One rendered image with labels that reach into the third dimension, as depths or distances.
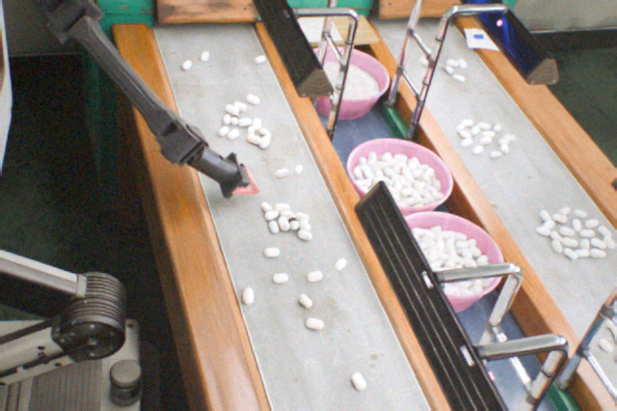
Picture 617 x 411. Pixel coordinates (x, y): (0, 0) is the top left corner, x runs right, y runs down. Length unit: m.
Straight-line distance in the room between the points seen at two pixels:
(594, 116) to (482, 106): 1.66
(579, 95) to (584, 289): 2.27
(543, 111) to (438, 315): 1.26
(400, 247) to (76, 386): 0.85
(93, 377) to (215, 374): 0.43
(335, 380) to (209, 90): 0.97
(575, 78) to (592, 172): 2.01
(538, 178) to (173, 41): 1.09
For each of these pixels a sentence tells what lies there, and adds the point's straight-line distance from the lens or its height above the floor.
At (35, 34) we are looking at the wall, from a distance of 3.51.
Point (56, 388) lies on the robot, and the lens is 1.92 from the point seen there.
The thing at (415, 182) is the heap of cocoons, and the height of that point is 0.73.
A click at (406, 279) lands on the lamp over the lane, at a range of 1.37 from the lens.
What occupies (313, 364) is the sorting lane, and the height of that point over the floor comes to 0.74.
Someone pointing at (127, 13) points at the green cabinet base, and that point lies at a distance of 2.49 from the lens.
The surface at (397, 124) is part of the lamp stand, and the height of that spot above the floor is 0.71.
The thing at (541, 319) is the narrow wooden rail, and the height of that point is 0.76.
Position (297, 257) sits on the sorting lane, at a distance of 1.84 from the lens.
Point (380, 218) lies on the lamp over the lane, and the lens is 1.46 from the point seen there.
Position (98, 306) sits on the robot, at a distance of 1.65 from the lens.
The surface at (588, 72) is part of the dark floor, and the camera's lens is 4.39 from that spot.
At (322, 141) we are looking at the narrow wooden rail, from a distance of 2.13.
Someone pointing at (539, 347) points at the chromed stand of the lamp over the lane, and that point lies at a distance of 1.31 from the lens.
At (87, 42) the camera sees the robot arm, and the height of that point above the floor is 1.03.
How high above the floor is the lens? 2.04
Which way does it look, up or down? 42 degrees down
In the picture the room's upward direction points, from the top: 11 degrees clockwise
